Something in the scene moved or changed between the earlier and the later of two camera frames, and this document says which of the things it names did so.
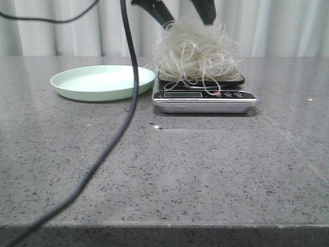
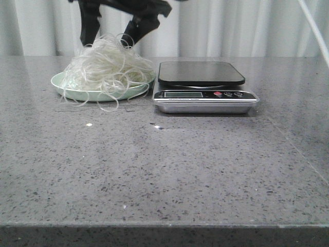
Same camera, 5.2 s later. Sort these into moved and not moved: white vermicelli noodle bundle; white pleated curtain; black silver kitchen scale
Moved: white vermicelli noodle bundle
Not moved: black silver kitchen scale; white pleated curtain
